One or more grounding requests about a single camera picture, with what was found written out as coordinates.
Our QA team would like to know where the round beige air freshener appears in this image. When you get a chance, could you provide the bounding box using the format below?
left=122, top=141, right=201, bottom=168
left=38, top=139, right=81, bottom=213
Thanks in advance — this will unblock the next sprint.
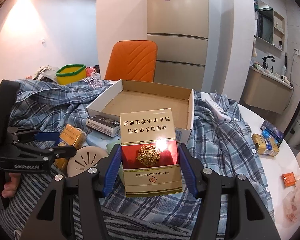
left=66, top=146, right=108, bottom=177

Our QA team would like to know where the red gold cigarette pack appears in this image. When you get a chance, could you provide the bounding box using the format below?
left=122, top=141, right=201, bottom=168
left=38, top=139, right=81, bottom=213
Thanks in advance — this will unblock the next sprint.
left=120, top=108, right=183, bottom=198

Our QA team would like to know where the black cigarette pack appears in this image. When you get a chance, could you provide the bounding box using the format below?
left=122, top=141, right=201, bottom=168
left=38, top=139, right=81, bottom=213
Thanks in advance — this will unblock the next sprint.
left=86, top=115, right=120, bottom=138

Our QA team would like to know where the light green notepad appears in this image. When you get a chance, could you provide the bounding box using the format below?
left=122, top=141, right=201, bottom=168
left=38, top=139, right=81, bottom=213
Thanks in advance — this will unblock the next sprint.
left=106, top=140, right=121, bottom=154

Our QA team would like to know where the light blue tissue pack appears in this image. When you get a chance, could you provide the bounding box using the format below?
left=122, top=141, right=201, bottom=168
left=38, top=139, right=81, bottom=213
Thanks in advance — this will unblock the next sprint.
left=86, top=131, right=121, bottom=151

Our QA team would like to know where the person's left hand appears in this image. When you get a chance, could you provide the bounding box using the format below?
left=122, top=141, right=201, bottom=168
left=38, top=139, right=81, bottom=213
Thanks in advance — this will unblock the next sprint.
left=1, top=173, right=21, bottom=198

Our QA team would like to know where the blue plaid shirt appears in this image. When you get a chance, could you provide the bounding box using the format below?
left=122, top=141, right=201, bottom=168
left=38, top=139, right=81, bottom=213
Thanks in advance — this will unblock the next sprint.
left=8, top=78, right=275, bottom=233

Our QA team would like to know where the grey striped towel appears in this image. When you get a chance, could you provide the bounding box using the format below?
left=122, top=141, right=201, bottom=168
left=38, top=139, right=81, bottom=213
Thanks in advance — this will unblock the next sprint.
left=0, top=167, right=199, bottom=239

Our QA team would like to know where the white remote control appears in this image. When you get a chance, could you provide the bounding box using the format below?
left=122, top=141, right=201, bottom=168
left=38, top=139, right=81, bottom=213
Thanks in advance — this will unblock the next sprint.
left=205, top=97, right=231, bottom=122

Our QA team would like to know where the beige cloth pile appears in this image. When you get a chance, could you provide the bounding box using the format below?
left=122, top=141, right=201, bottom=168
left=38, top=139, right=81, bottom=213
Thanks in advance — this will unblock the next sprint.
left=32, top=65, right=59, bottom=83

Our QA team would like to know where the yellow bin green rim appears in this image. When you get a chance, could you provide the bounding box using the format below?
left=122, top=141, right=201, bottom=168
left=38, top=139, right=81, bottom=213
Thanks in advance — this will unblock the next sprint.
left=56, top=64, right=87, bottom=85

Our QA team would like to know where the open cardboard box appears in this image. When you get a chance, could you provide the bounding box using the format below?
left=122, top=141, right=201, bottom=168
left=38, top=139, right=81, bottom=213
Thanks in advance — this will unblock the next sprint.
left=87, top=80, right=194, bottom=144

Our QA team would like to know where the gold blue pack on table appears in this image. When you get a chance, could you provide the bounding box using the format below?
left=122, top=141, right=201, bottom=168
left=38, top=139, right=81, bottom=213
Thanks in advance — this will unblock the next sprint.
left=251, top=133, right=280, bottom=157

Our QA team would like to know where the dark blue box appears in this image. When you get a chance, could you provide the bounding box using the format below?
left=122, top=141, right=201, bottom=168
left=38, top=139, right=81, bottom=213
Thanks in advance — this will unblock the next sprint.
left=260, top=120, right=284, bottom=145

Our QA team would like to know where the small orange box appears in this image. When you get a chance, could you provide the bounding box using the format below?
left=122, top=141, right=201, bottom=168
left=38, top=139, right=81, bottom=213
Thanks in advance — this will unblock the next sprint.
left=282, top=172, right=296, bottom=187

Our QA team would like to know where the beige bathroom vanity cabinet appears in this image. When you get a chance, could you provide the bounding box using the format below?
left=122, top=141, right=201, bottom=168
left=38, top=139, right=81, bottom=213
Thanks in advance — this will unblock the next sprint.
left=241, top=66, right=293, bottom=114

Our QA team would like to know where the red white plastic bag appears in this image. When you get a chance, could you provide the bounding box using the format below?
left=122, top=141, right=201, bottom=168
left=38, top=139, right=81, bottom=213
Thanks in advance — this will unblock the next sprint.
left=283, top=174, right=300, bottom=227

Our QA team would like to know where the orange chair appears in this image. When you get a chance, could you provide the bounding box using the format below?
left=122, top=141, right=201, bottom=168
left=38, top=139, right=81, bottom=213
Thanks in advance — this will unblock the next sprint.
left=104, top=40, right=158, bottom=82

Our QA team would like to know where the black faucet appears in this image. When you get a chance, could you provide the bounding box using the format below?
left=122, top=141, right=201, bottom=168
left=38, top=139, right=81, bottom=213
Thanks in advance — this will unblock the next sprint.
left=262, top=55, right=275, bottom=69

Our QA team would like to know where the white hair dryer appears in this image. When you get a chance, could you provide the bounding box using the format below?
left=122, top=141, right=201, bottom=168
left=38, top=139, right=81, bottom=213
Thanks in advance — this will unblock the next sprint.
left=280, top=75, right=293, bottom=87

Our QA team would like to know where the mirror cabinet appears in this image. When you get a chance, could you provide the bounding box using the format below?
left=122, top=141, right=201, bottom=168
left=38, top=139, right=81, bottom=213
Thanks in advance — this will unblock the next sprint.
left=256, top=0, right=286, bottom=51

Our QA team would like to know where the beige refrigerator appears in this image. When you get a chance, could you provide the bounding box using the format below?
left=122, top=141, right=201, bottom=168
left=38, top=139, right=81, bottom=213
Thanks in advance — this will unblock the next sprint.
left=147, top=0, right=209, bottom=90

